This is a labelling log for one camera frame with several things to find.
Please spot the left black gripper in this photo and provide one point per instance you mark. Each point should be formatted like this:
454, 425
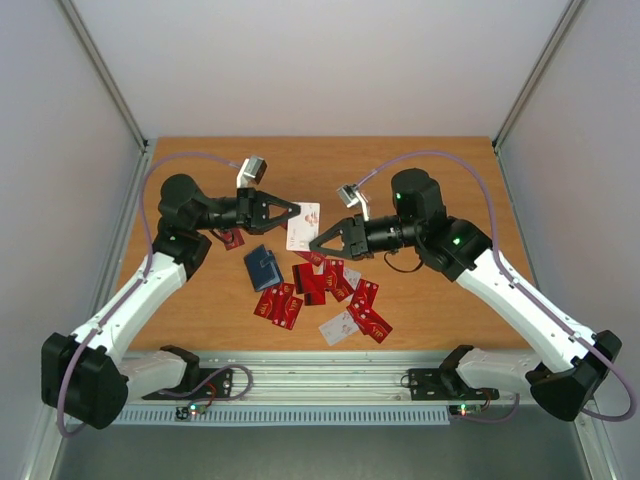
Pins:
253, 210

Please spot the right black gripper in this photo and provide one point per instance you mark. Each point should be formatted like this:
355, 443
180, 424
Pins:
358, 237

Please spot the blue leather card holder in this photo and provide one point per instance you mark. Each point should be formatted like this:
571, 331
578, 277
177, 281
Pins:
262, 269

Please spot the white card bottom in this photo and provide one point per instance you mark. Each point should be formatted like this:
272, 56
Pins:
338, 328

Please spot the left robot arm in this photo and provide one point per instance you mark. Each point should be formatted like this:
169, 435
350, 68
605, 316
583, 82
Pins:
84, 375

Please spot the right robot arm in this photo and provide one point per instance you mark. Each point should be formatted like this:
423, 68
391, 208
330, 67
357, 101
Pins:
569, 361

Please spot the red VIP card middle right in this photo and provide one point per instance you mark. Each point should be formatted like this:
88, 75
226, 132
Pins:
335, 281

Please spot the red VIP card centre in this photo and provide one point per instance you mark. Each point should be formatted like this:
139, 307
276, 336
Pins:
314, 258

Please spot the red card near left gripper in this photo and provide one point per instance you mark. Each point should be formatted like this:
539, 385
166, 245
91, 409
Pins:
232, 239

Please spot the dark red stripe card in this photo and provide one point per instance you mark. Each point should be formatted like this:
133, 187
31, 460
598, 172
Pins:
306, 280

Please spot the red VIP card right stack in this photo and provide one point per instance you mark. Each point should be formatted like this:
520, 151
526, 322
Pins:
364, 294

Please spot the red stripe card lower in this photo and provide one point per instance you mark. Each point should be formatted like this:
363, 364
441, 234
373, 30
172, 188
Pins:
314, 297

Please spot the red VIP card right lower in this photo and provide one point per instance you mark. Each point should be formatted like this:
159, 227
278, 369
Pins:
370, 322

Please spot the red VIP card bottom left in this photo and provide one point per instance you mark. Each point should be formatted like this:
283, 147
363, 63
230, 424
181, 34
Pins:
270, 304

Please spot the right controller board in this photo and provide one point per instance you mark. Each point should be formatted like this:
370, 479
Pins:
466, 409

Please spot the controller board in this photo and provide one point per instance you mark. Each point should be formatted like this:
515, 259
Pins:
190, 412
466, 409

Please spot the left controller board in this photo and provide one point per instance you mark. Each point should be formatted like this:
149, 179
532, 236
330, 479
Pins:
190, 412

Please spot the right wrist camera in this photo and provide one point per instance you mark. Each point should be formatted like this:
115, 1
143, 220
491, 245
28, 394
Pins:
352, 197

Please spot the aluminium rail frame front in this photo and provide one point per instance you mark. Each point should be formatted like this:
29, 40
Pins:
289, 378

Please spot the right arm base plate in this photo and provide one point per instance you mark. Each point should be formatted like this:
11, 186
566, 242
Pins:
430, 384

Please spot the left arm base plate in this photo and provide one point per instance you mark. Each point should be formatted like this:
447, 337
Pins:
221, 384

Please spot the left aluminium corner post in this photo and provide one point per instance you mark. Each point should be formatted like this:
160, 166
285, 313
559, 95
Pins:
77, 24

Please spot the aluminium corner post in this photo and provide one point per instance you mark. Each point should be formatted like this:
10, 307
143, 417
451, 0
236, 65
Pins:
552, 45
77, 24

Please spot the grey slotted cable duct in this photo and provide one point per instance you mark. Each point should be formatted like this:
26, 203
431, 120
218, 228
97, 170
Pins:
279, 415

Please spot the right aluminium corner post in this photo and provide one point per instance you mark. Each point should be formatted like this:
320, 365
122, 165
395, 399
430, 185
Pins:
552, 45

